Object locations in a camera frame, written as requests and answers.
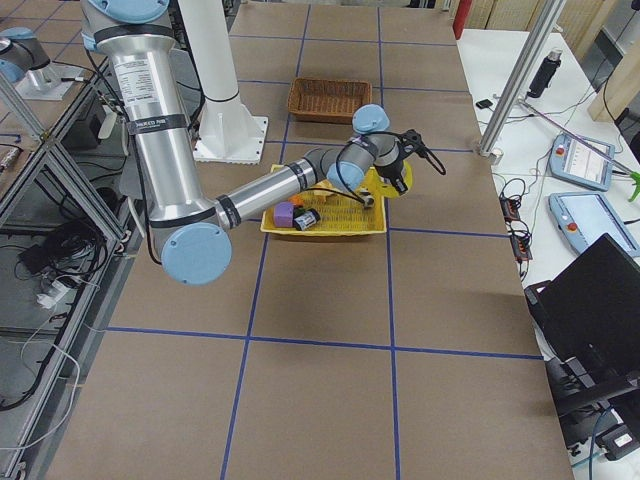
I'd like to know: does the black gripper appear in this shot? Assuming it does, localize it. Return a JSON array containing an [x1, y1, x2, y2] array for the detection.
[[377, 160, 411, 195]]

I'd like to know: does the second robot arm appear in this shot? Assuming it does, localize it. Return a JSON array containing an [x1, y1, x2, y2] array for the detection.
[[1, 27, 85, 101]]

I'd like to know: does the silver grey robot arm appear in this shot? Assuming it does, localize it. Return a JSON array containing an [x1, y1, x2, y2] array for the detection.
[[82, 1, 409, 285]]

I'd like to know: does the yellow woven basket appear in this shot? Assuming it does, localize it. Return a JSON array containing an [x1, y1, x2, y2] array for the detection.
[[260, 167, 399, 237]]

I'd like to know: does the brown wicker basket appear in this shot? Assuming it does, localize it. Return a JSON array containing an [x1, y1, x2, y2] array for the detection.
[[287, 77, 372, 124]]

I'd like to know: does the toy croissant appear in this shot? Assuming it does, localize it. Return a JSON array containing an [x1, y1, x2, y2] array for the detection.
[[310, 180, 341, 204]]

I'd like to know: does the toy carrot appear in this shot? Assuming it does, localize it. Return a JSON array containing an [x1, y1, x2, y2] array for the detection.
[[290, 196, 304, 207]]

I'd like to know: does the small dark can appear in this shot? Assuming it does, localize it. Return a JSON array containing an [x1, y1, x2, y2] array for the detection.
[[293, 209, 321, 231]]

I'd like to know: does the small black device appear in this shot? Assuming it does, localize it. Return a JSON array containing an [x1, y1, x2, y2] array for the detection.
[[475, 99, 493, 109]]

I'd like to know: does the purple foam block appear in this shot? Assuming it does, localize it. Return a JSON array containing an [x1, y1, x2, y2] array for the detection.
[[273, 201, 295, 228]]

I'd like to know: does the black water bottle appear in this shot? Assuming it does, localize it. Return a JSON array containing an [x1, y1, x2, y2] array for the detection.
[[526, 48, 562, 98]]

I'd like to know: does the teach pendant near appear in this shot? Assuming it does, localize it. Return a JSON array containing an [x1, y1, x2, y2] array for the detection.
[[548, 192, 639, 258]]

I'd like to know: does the teach pendant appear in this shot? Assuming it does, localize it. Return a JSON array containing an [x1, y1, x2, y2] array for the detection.
[[549, 133, 615, 191], [548, 192, 639, 258]]

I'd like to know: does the teach pendant far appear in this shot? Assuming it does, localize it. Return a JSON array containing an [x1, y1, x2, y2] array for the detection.
[[549, 133, 615, 191]]

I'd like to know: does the black laptop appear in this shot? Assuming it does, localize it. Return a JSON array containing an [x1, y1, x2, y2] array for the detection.
[[525, 234, 639, 375]]

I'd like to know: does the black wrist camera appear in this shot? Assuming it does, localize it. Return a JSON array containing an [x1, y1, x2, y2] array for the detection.
[[402, 129, 424, 151]]

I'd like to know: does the black camera cable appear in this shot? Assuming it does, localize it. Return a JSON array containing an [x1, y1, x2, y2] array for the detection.
[[335, 130, 447, 205]]

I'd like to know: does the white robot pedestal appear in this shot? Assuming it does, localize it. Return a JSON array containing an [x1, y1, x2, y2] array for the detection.
[[179, 0, 268, 164]]

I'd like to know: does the aluminium frame post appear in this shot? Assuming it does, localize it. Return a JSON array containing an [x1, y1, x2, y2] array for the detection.
[[477, 0, 566, 166]]

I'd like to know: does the aluminium frame rack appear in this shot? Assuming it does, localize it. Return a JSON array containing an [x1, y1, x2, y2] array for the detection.
[[1, 65, 138, 479]]

